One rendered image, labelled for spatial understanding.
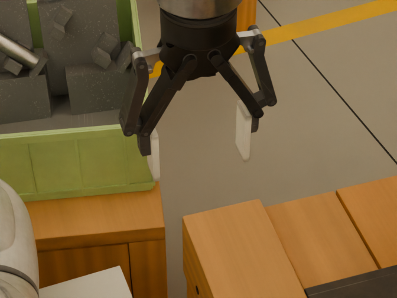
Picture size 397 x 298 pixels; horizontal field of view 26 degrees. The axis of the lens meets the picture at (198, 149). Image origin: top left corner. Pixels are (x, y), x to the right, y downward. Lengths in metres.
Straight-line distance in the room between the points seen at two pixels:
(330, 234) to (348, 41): 1.93
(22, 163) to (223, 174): 1.28
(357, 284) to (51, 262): 0.58
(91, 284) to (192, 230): 0.19
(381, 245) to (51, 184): 0.61
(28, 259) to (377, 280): 0.55
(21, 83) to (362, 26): 1.97
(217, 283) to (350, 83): 1.87
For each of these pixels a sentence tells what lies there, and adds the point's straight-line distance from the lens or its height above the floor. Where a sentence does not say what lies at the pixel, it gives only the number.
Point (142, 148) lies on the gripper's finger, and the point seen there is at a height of 1.34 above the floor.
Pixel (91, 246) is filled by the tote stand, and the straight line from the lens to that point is 1.61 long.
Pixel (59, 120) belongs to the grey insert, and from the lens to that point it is 1.71.
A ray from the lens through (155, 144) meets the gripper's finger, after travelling 0.92.
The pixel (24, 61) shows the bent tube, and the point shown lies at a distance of 1.69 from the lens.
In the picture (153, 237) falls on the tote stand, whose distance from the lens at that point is 1.60.
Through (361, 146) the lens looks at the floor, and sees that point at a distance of 2.90.
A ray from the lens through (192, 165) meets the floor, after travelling 2.79.
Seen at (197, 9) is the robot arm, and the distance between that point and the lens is 0.79.
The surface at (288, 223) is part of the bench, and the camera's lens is 1.47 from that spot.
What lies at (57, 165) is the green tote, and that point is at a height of 0.88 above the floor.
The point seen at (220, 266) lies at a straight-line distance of 1.38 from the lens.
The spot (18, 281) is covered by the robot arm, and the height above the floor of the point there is 1.10.
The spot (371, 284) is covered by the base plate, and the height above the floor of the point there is 0.90.
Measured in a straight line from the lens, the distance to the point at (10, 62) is 1.68.
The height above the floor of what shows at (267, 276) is 0.90.
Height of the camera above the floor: 1.99
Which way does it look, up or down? 44 degrees down
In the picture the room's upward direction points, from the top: straight up
